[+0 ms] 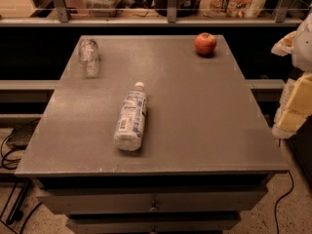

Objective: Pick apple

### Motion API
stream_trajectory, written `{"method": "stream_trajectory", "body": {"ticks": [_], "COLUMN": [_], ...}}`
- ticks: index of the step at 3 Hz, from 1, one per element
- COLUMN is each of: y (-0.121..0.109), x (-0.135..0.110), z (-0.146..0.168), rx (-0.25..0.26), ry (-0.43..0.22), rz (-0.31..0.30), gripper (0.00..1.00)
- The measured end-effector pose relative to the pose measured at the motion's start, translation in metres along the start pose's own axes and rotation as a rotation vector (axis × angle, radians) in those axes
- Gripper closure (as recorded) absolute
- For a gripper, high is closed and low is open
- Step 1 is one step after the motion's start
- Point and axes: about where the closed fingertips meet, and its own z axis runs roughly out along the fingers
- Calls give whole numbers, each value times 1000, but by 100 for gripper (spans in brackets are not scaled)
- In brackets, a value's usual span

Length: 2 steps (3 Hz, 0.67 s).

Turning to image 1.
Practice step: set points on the red apple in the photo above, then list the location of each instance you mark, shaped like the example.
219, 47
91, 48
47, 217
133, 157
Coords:
205, 43

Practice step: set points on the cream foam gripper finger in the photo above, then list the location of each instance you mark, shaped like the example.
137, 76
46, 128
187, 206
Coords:
295, 106
284, 46

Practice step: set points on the clear crumpled plastic bottle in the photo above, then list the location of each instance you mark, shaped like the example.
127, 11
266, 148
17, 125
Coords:
89, 57

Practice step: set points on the clear plastic container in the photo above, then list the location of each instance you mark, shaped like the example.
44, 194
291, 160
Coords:
102, 8

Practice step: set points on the grey drawer cabinet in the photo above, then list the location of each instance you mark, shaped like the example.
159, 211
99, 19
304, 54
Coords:
206, 153

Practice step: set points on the colourful snack bag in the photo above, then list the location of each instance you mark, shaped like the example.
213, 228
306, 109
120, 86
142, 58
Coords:
238, 9

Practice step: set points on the black power adapter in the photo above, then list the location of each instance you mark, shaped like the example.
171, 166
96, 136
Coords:
19, 138

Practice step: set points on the labelled plastic water bottle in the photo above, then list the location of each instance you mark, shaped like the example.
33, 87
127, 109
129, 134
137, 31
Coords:
130, 125

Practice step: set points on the grey metal shelf rail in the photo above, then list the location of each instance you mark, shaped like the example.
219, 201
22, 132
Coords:
143, 13

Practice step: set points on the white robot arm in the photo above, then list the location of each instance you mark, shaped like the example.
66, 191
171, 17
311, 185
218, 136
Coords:
302, 49

